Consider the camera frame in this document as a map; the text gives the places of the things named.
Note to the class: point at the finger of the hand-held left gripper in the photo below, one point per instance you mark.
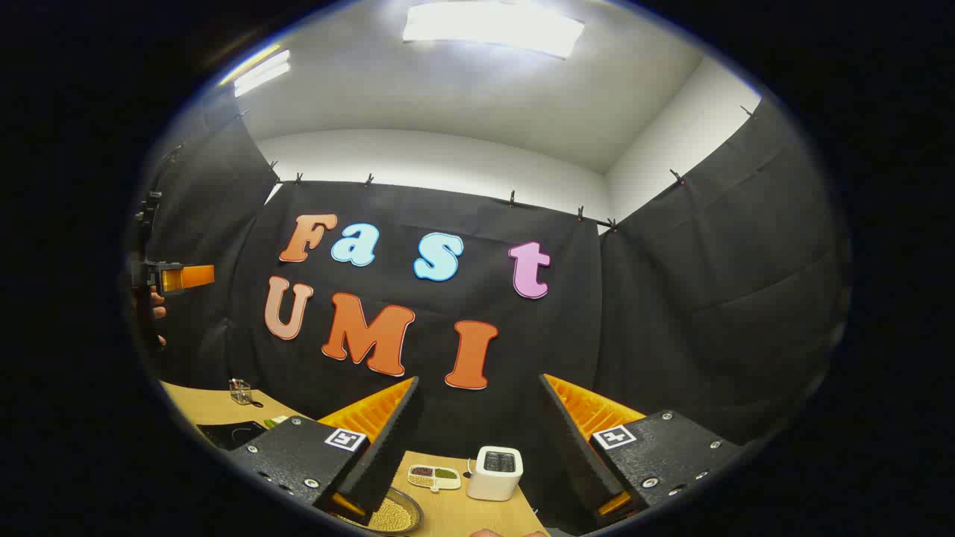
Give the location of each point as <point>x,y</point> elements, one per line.
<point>190,277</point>

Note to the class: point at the pile of yellow soybeans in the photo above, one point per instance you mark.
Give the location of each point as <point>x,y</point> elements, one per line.
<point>392,516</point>

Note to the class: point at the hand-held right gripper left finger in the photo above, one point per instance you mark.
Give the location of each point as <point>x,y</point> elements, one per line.
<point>388,447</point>

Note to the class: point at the black induction cooktop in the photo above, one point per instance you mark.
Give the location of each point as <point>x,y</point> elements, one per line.
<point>231,435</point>

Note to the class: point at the black backdrop cloth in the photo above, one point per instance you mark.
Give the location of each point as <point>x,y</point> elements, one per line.
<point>671,313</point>

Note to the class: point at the white toaster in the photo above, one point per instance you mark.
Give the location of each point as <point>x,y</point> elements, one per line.
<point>494,477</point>

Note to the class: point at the row of small cloth clips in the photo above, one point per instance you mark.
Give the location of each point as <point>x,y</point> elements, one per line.
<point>512,198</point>

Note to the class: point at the white divided bean dish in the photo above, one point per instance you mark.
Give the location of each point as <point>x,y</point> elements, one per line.
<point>436,477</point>

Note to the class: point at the stainless steel pot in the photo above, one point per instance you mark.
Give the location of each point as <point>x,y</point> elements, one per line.
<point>414,514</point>

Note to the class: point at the small ceiling light panel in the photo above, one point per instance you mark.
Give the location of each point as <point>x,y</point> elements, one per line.
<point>261,73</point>

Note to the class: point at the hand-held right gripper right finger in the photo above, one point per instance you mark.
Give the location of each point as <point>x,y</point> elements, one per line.
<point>571,447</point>

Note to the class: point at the large ceiling light panel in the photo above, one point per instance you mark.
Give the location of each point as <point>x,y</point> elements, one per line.
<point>492,26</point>

